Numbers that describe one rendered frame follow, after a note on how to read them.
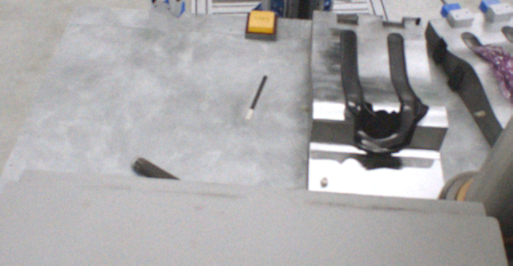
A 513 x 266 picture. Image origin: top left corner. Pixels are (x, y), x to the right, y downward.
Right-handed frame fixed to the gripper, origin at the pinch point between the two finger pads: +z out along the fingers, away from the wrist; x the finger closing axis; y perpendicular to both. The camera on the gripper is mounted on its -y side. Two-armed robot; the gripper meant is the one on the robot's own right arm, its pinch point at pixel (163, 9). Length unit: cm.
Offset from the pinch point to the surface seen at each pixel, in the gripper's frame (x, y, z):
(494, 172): -70, -42, -42
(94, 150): -2.2, -31.2, 15.0
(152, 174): -18.4, -31.9, 11.0
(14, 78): 104, 19, 95
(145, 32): 10.6, 4.2, 15.0
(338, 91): -43.5, -0.7, 2.7
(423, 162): -64, -4, 9
